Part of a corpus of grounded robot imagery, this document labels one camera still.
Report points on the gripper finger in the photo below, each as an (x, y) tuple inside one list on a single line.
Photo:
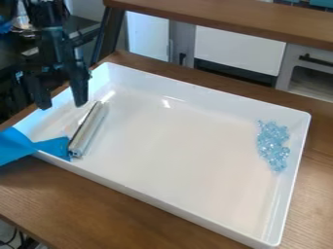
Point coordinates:
[(78, 81), (38, 92)]

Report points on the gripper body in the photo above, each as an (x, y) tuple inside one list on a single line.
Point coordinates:
[(54, 48)]

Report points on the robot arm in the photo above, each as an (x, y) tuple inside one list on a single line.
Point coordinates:
[(43, 13)]

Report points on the pile of blue bits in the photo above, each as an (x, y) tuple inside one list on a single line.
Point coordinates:
[(272, 144)]

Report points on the silver metal bar tool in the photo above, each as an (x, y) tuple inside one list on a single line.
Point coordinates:
[(89, 128)]

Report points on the blue tape strip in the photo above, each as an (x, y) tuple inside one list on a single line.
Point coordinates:
[(21, 147)]

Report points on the white tray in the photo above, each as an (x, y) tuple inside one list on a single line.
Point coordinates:
[(182, 142)]

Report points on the white cabinet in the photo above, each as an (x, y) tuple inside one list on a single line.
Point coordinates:
[(238, 50)]

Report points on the wooden desk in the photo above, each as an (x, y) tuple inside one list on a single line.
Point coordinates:
[(242, 19)]

